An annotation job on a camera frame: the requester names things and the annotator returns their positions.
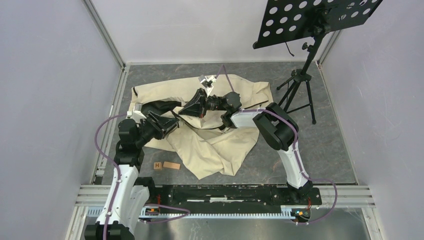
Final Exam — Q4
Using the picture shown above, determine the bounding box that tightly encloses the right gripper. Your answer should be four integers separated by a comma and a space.
177, 88, 225, 120

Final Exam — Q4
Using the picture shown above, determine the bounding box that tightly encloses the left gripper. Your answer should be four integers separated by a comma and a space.
135, 110, 179, 148

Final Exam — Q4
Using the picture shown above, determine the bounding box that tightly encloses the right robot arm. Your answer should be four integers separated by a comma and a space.
178, 88, 313, 204

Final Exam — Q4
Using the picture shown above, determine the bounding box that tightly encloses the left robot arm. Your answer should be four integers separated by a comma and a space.
84, 110, 179, 240

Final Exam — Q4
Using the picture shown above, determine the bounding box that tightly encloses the wooden rectangular block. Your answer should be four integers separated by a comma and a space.
162, 161, 181, 170

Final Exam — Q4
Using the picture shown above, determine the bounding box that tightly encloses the wooden letter cube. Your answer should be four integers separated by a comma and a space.
153, 162, 163, 170

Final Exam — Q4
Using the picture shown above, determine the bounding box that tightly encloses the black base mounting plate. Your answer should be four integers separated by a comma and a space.
147, 184, 322, 214

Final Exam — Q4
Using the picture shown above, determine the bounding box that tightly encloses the black perforated music stand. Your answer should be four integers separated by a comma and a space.
252, 0, 381, 124

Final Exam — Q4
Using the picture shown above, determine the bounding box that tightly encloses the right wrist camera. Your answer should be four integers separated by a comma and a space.
198, 75, 217, 97

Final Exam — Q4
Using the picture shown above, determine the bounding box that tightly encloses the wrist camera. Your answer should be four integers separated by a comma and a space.
126, 103, 146, 122
198, 75, 217, 97

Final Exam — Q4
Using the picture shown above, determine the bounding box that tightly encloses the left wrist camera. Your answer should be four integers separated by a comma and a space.
126, 103, 146, 122

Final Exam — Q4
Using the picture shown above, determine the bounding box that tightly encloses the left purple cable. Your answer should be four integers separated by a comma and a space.
94, 113, 192, 240

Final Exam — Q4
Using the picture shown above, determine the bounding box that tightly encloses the purple cable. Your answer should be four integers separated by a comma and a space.
214, 64, 339, 226
94, 113, 192, 240

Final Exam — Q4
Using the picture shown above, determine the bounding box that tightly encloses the white slotted cable duct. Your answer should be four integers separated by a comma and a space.
86, 206, 312, 220

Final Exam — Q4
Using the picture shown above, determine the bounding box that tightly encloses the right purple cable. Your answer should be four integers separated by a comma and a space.
214, 64, 339, 226

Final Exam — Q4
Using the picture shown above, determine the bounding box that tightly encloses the aluminium frame rail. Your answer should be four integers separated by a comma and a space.
82, 0, 126, 69

